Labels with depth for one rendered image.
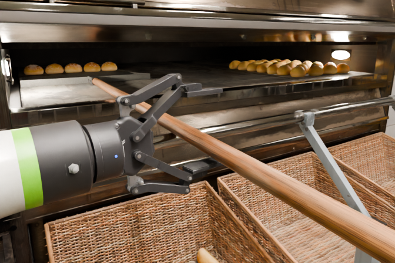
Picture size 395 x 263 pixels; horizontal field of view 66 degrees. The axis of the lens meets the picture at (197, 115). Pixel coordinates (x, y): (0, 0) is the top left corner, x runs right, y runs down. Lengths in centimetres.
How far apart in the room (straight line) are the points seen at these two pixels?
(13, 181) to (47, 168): 3
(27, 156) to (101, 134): 8
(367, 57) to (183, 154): 134
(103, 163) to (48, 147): 6
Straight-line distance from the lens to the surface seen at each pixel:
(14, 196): 36
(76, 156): 36
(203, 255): 114
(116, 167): 39
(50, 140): 37
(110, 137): 39
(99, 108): 95
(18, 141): 37
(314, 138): 87
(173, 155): 107
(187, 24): 87
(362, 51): 207
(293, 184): 37
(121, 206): 105
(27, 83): 140
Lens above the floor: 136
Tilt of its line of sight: 14 degrees down
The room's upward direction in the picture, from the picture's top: straight up
